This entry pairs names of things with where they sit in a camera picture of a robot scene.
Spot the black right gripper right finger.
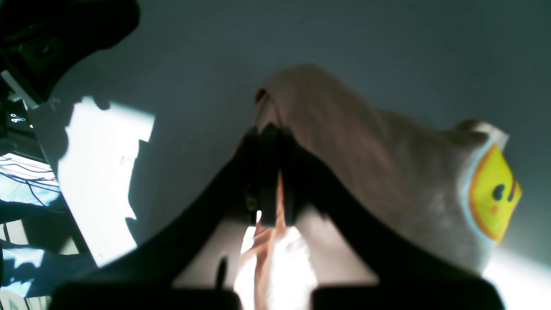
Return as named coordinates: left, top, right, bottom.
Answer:
left=278, top=130, right=495, bottom=298

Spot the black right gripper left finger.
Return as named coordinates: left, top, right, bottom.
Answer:
left=56, top=124, right=280, bottom=298

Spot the salmon pink T-shirt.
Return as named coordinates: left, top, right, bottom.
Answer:
left=242, top=64, right=522, bottom=310

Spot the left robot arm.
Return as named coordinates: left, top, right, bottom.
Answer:
left=0, top=0, right=140, bottom=140

